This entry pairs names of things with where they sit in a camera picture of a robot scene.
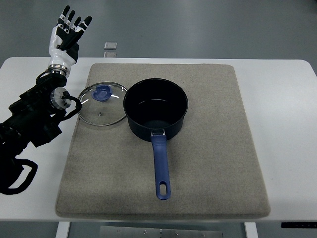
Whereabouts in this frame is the upper floor metal plate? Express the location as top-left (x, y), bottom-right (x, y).
top-left (104, 42), bottom-right (117, 50)

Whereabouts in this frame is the floor metal plate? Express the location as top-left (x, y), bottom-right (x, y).
top-left (104, 51), bottom-right (117, 58)
top-left (104, 42), bottom-right (117, 50)

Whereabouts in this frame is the white left table leg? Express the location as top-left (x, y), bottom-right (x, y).
top-left (55, 222), bottom-right (71, 238)

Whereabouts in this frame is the lower floor metal plate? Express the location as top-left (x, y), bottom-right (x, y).
top-left (104, 51), bottom-right (117, 58)

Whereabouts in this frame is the white table leg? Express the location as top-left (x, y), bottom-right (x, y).
top-left (55, 222), bottom-right (71, 238)
top-left (244, 222), bottom-right (259, 238)

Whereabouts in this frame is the grey metal base plate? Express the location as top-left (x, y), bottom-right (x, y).
top-left (99, 226), bottom-right (223, 238)

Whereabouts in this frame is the dark blue saucepan blue handle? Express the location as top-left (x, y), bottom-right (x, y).
top-left (123, 78), bottom-right (188, 200)

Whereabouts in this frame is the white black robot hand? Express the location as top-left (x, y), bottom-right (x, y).
top-left (48, 5), bottom-right (92, 77)

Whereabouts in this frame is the glass pot lid blue knob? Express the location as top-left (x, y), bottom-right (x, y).
top-left (78, 82), bottom-right (128, 126)

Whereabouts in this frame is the white right table leg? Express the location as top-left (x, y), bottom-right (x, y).
top-left (244, 222), bottom-right (259, 238)

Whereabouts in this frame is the black table control panel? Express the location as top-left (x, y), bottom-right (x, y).
top-left (281, 222), bottom-right (317, 229)

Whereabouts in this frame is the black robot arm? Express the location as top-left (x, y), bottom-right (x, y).
top-left (0, 64), bottom-right (82, 195)

